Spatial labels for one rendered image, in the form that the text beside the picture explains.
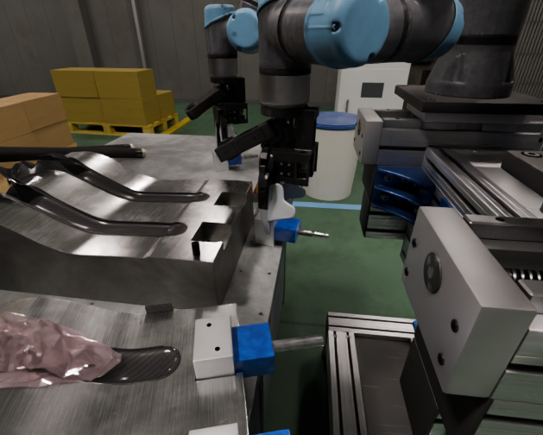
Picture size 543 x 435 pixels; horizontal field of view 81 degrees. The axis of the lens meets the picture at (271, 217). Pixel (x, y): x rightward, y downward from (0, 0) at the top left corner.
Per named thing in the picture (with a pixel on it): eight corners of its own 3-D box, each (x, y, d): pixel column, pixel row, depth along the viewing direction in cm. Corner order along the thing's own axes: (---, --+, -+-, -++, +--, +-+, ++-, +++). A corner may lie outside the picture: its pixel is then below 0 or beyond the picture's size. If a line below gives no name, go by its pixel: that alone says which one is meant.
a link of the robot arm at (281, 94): (250, 75, 44) (269, 70, 50) (252, 110, 46) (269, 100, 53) (304, 77, 42) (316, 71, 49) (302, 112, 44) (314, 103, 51)
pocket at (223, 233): (233, 243, 50) (231, 223, 48) (224, 264, 45) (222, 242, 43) (205, 242, 50) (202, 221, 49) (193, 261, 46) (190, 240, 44)
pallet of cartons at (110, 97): (156, 137, 411) (144, 72, 373) (62, 135, 424) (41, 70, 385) (181, 121, 492) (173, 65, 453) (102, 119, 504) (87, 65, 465)
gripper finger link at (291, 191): (304, 217, 61) (303, 180, 54) (274, 212, 62) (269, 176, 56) (307, 206, 63) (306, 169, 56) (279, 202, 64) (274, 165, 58)
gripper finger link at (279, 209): (290, 242, 52) (296, 186, 50) (255, 236, 53) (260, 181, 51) (294, 238, 54) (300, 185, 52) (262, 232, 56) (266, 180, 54)
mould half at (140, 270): (253, 220, 67) (251, 159, 60) (218, 313, 44) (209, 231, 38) (38, 205, 73) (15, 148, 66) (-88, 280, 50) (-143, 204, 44)
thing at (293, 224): (329, 241, 60) (331, 216, 57) (325, 256, 56) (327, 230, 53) (263, 230, 63) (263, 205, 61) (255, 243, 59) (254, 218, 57)
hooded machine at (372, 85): (393, 161, 333) (425, 0, 264) (331, 158, 342) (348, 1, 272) (382, 141, 394) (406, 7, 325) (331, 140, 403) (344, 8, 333)
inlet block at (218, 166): (255, 160, 99) (255, 144, 96) (260, 167, 95) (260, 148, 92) (213, 166, 95) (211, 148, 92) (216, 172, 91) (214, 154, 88)
